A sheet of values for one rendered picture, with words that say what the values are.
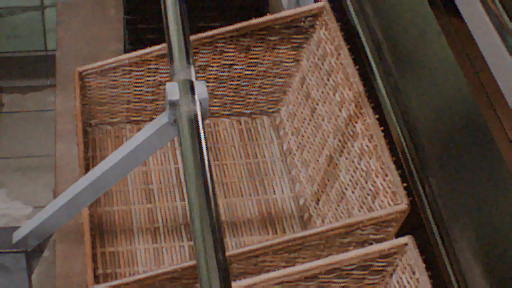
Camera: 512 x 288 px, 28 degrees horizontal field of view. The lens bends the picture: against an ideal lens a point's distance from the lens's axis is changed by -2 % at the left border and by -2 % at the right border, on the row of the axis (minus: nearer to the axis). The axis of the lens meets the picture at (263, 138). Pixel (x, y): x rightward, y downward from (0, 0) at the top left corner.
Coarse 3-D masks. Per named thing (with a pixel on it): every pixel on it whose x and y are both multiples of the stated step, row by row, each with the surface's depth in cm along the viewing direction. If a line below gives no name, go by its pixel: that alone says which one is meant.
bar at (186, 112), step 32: (192, 64) 119; (192, 96) 114; (160, 128) 117; (192, 128) 110; (128, 160) 120; (192, 160) 106; (64, 192) 124; (96, 192) 122; (192, 192) 103; (32, 224) 125; (192, 224) 100; (0, 256) 125; (32, 256) 129; (224, 256) 97
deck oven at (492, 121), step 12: (336, 0) 201; (432, 0) 142; (336, 12) 201; (444, 12) 137; (444, 24) 137; (444, 36) 138; (456, 36) 133; (456, 48) 133; (468, 60) 129; (468, 72) 129; (468, 84) 130; (480, 84) 125; (480, 96) 126; (480, 108) 126; (492, 108) 122; (492, 120) 122; (492, 132) 122; (504, 132) 118; (504, 144) 119; (504, 156) 119
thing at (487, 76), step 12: (444, 0) 137; (456, 12) 132; (456, 24) 133; (468, 36) 129; (468, 48) 129; (480, 60) 125; (480, 72) 125; (492, 72) 121; (492, 84) 121; (492, 96) 122; (504, 96) 118; (504, 108) 118; (504, 120) 118
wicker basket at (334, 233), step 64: (128, 64) 191; (256, 64) 196; (320, 64) 188; (128, 128) 200; (256, 128) 203; (320, 128) 185; (256, 192) 189; (320, 192) 180; (384, 192) 157; (128, 256) 175; (192, 256) 175; (256, 256) 151; (320, 256) 154
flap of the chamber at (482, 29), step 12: (456, 0) 89; (468, 0) 87; (468, 12) 87; (480, 12) 85; (468, 24) 87; (480, 24) 85; (492, 24) 83; (480, 36) 84; (492, 36) 83; (480, 48) 84; (492, 48) 82; (504, 48) 81; (492, 60) 82; (504, 60) 80; (504, 72) 80; (504, 84) 80
